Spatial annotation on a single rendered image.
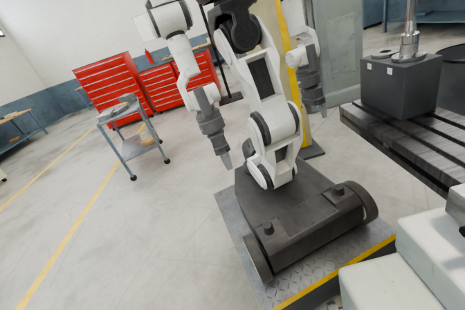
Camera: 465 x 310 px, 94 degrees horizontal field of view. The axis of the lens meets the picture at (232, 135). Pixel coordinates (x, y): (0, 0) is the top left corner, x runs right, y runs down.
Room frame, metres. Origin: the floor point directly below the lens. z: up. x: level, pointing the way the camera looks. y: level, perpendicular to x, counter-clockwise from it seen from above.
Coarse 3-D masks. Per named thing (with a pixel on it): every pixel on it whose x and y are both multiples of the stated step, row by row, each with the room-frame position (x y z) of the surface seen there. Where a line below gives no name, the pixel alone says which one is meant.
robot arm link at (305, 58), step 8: (296, 48) 0.85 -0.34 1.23; (304, 48) 0.84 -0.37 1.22; (312, 48) 0.79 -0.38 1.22; (288, 56) 0.85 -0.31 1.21; (296, 56) 0.82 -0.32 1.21; (304, 56) 0.82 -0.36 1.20; (312, 56) 0.79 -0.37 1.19; (288, 64) 0.86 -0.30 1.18; (296, 64) 0.82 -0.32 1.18; (304, 64) 0.82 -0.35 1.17; (312, 64) 0.79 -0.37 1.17; (296, 72) 0.85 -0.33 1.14; (304, 72) 0.82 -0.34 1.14; (312, 72) 0.81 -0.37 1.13
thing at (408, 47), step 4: (400, 40) 0.67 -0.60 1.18; (404, 40) 0.65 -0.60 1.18; (408, 40) 0.64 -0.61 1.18; (412, 40) 0.63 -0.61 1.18; (416, 40) 0.63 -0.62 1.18; (400, 44) 0.67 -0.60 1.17; (404, 44) 0.65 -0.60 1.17; (408, 44) 0.64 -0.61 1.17; (412, 44) 0.63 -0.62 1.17; (416, 44) 0.63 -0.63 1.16; (400, 48) 0.66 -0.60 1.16; (404, 48) 0.65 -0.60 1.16; (408, 48) 0.64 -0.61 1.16; (412, 48) 0.63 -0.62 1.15; (416, 48) 0.63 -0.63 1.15; (400, 52) 0.66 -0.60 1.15; (404, 52) 0.65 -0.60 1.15; (408, 52) 0.64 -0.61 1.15; (412, 52) 0.63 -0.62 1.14; (416, 52) 0.63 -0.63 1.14; (400, 56) 0.66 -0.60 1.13; (404, 56) 0.65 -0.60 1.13; (408, 56) 0.64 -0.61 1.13
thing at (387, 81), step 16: (384, 48) 0.79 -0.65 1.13; (368, 64) 0.76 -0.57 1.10; (384, 64) 0.68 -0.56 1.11; (400, 64) 0.63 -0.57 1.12; (416, 64) 0.60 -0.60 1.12; (432, 64) 0.60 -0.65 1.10; (368, 80) 0.77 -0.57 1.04; (384, 80) 0.68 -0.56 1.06; (400, 80) 0.61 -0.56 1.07; (416, 80) 0.60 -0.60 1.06; (432, 80) 0.60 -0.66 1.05; (368, 96) 0.77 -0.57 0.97; (384, 96) 0.68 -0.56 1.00; (400, 96) 0.61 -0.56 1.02; (416, 96) 0.60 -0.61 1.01; (432, 96) 0.59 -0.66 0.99; (384, 112) 0.68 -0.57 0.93; (400, 112) 0.61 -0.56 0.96; (416, 112) 0.60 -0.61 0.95
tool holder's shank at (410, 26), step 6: (408, 0) 0.66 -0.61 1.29; (414, 0) 0.65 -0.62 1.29; (408, 6) 0.65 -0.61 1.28; (414, 6) 0.65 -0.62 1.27; (408, 12) 0.65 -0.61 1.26; (414, 12) 0.65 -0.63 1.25; (408, 18) 0.65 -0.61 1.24; (414, 18) 0.64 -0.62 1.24; (408, 24) 0.65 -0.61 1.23; (414, 24) 0.64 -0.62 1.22; (408, 30) 0.65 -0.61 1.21; (414, 30) 0.65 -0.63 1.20
